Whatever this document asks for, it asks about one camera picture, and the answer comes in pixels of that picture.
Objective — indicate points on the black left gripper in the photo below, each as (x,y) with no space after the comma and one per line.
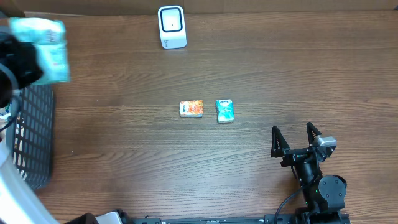
(24,55)

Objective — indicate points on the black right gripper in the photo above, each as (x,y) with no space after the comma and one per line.
(280,149)

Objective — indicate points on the teal wet wipes pack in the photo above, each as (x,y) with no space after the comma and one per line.
(48,38)

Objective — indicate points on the teal tissue pack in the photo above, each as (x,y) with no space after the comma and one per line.
(225,111)

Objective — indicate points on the orange tissue pack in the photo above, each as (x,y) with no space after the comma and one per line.
(191,109)

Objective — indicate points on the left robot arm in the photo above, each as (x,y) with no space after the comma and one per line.
(19,203)

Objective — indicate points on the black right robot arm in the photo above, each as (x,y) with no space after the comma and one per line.
(324,195)

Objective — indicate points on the grey plastic mesh basket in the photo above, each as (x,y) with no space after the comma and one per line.
(31,137)

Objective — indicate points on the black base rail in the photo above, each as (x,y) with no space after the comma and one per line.
(217,221)

